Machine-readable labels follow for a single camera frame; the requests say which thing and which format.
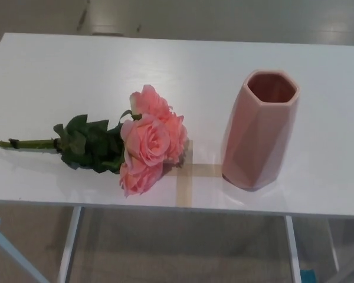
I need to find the pink artificial rose bouquet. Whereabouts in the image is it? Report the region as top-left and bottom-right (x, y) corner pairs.
(0, 84), (189, 199)

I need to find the pink faceted ceramic vase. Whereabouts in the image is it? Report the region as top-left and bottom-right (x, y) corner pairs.
(221, 70), (301, 192)

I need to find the white table leg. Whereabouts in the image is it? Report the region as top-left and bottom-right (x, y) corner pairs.
(60, 206), (86, 283)
(284, 216), (303, 283)
(327, 219), (342, 266)

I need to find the teal floor tape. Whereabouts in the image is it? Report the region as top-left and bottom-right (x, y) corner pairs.
(305, 268), (319, 283)

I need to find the light blue metal stand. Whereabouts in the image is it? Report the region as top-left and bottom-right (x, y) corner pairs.
(0, 217), (48, 283)

